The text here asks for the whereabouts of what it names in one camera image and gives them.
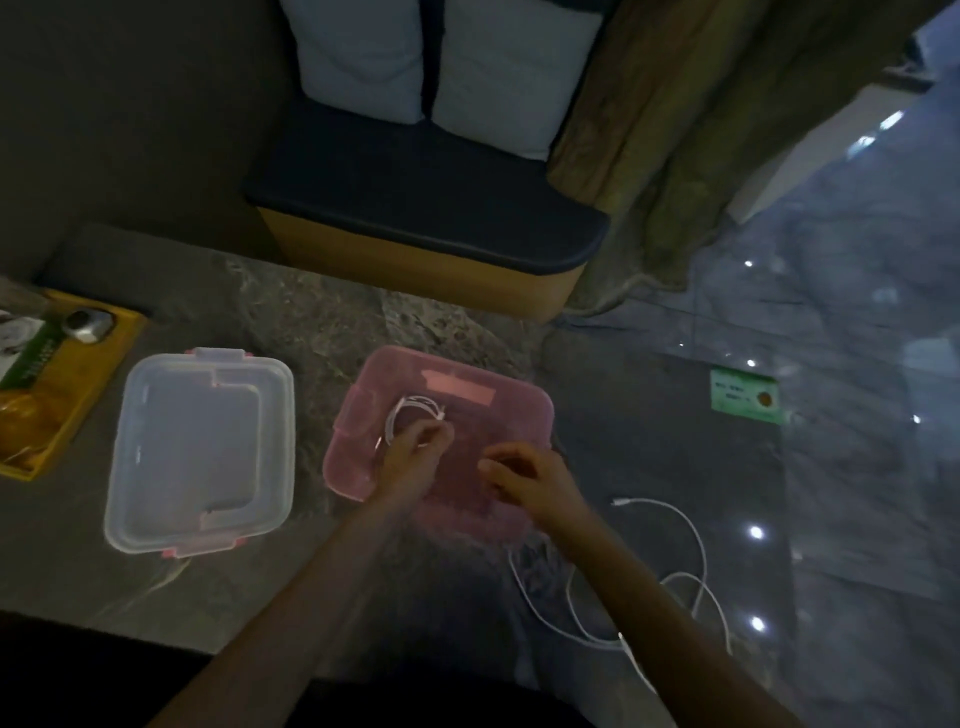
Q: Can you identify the person's right hand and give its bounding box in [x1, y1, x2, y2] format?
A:
[477, 441, 591, 538]

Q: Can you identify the white cushion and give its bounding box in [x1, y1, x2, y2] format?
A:
[277, 0, 427, 126]
[432, 0, 606, 162]

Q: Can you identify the person's right forearm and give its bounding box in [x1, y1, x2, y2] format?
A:
[541, 507, 805, 728]

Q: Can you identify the dark blue bench seat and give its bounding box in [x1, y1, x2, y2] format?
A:
[243, 97, 612, 325]

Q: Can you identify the silver metal cup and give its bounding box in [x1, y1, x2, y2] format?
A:
[61, 306, 115, 345]

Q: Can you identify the brown curtain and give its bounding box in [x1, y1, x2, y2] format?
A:
[546, 0, 954, 316]

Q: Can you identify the clear plastic box lid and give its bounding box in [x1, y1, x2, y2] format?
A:
[103, 347, 295, 560]

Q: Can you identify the pink plastic storage box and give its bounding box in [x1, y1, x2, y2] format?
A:
[322, 345, 557, 547]

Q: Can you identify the green and white card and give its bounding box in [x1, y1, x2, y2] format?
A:
[0, 315, 65, 391]

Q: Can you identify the long white charging cable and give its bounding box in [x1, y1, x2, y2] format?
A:
[507, 495, 735, 695]

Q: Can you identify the person's left forearm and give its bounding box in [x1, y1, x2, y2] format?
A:
[148, 487, 421, 728]

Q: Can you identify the orange packet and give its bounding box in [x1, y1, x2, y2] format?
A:
[0, 391, 65, 462]

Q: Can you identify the yellow wooden tray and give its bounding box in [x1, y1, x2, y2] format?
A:
[0, 288, 149, 482]

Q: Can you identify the green table sticker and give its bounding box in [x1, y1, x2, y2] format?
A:
[709, 366, 786, 426]

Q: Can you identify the person's left hand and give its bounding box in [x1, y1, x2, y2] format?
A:
[372, 418, 456, 507]

